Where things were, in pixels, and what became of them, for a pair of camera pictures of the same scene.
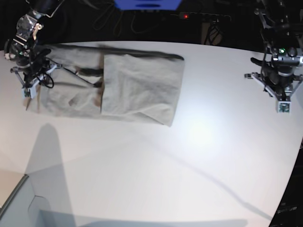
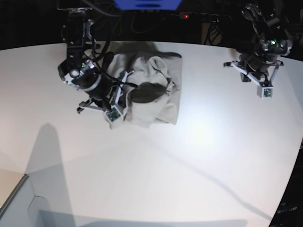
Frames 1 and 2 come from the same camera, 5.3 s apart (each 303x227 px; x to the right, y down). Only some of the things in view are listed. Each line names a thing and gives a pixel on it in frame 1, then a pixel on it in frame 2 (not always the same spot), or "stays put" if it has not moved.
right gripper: x=280 y=84 → x=265 y=85
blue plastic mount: x=148 y=5 stays put
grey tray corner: x=18 y=202 stays put
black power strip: x=204 y=17 stays put
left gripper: x=29 y=75 → x=108 y=103
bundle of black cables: x=214 y=36 stays put
